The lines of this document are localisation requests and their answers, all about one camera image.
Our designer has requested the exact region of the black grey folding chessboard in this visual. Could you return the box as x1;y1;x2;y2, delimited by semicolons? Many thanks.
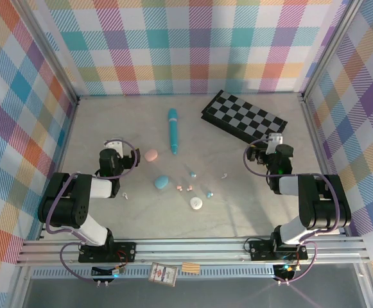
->
200;89;288;145

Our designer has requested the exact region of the teal pen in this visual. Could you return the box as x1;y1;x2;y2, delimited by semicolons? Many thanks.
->
168;108;180;155

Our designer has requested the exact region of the left black controller board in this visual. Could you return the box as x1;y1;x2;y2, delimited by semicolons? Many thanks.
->
91;265;126;287

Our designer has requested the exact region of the black controller board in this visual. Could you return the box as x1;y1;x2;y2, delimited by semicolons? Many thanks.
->
273;263;296;286
91;265;126;287

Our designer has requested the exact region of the right black controller board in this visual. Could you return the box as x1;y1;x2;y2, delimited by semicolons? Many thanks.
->
273;263;296;286

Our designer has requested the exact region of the playing card box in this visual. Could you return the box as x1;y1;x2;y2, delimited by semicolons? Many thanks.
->
148;262;178;286

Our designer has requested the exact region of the striped wooden block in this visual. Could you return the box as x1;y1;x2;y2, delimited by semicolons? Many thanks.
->
181;262;202;274

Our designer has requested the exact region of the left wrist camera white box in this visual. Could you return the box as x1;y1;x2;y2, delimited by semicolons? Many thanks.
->
105;140;125;158

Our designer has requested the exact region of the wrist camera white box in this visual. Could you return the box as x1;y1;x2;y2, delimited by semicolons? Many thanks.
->
105;140;125;158
266;133;284;155

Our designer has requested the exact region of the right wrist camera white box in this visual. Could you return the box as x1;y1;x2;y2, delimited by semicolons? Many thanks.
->
266;133;284;155

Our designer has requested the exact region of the aluminium floor rail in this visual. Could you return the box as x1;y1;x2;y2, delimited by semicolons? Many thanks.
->
300;92;350;237
35;96;80;241

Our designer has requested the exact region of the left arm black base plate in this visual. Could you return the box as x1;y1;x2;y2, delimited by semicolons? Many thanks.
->
78;241;137;263

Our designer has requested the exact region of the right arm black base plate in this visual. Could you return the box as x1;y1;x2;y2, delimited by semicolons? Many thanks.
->
248;239;309;261

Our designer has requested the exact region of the aluminium mounting rail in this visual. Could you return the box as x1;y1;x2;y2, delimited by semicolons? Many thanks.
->
15;236;372;267

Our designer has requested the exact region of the grey slotted cable duct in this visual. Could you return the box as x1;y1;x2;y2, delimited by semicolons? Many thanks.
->
31;266;277;279

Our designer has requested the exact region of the aluminium frame post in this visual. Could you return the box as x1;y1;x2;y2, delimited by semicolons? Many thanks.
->
14;0;80;107
297;0;369;102

